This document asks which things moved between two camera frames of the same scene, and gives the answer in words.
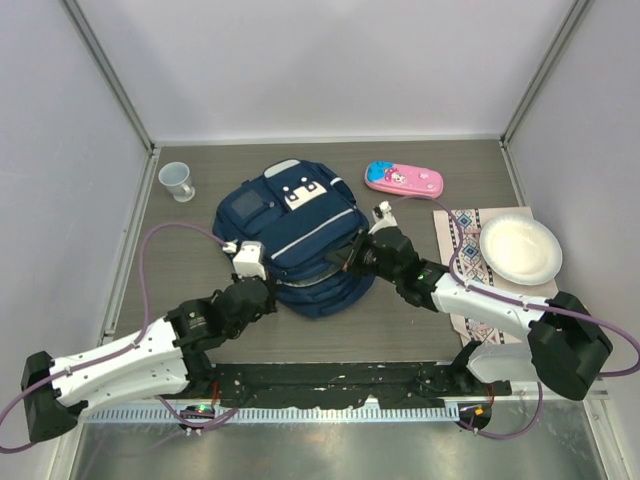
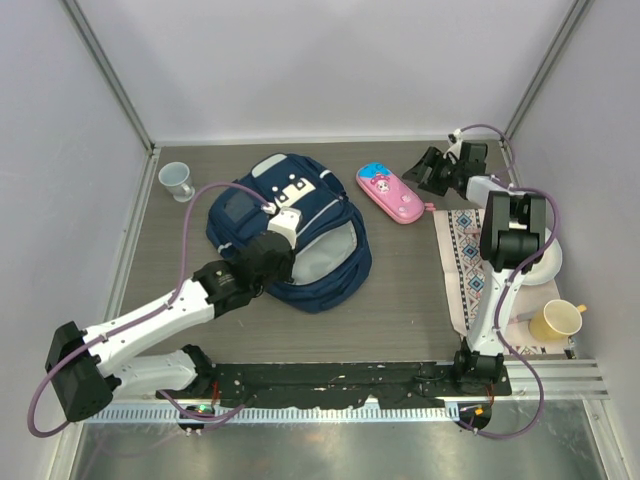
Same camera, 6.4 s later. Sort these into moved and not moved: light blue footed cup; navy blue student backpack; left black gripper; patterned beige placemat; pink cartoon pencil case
Moved: pink cartoon pencil case; left black gripper
Not moved: patterned beige placemat; navy blue student backpack; light blue footed cup
